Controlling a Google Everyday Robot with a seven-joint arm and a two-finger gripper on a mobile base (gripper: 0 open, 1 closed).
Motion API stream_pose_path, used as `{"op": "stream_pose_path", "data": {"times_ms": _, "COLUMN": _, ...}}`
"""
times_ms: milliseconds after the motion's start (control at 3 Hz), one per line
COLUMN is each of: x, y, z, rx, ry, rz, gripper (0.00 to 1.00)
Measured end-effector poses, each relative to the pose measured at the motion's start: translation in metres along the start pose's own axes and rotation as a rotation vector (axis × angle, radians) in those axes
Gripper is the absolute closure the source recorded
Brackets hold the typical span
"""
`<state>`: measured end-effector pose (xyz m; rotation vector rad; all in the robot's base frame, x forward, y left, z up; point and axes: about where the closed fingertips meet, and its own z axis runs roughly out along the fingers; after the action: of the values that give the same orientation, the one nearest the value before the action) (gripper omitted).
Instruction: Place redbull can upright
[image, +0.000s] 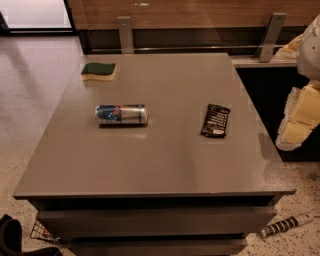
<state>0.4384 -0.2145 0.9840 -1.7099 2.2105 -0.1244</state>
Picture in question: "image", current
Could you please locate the left metal rail bracket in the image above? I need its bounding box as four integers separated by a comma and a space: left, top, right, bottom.
117, 16, 134, 54

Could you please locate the black snack packet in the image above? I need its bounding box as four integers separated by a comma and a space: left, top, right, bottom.
201, 104, 230, 138

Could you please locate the right metal rail bracket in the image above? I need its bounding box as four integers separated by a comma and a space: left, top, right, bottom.
255, 12, 287, 63

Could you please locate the grey drawer cabinet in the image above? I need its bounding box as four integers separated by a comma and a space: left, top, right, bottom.
14, 54, 295, 256

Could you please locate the metal rail bracket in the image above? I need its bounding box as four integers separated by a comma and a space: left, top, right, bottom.
255, 12, 287, 63
117, 16, 134, 54

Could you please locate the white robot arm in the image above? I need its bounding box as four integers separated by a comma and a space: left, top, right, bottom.
275, 15, 320, 151

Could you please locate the wire basket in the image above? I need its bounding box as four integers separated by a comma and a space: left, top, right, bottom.
30, 220, 59, 243

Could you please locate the horizontal metal rail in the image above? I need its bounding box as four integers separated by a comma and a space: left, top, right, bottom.
91, 44, 284, 53

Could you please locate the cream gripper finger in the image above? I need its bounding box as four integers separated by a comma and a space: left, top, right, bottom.
275, 35, 302, 60
275, 80, 320, 151

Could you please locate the red bull can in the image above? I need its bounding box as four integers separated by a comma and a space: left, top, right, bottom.
95, 104, 148, 125

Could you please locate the black white striped handle tool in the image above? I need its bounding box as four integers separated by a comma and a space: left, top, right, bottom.
259, 213, 314, 239

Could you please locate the green yellow sponge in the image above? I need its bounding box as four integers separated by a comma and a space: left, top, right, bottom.
81, 62, 117, 81

